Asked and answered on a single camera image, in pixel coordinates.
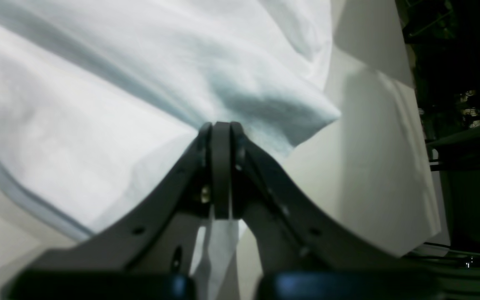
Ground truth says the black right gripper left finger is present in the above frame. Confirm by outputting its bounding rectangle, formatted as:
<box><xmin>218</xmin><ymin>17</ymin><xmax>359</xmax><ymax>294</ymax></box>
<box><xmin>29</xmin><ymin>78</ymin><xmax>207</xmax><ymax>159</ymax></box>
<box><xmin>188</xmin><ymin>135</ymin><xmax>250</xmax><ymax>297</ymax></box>
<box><xmin>1</xmin><ymin>122</ymin><xmax>224</xmax><ymax>300</ymax></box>

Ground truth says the white printed t-shirt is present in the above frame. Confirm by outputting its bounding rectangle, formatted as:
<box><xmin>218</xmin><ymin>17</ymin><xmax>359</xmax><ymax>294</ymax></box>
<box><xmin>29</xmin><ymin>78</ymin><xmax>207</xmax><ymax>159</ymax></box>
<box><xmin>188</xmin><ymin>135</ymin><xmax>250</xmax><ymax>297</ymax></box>
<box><xmin>0</xmin><ymin>0</ymin><xmax>340</xmax><ymax>287</ymax></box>

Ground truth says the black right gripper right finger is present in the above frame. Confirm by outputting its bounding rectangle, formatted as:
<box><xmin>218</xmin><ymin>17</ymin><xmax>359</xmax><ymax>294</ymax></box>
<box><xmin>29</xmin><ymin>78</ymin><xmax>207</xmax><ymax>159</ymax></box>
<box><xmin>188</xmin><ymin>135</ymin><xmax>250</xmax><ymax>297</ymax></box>
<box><xmin>222</xmin><ymin>122</ymin><xmax>444</xmax><ymax>300</ymax></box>

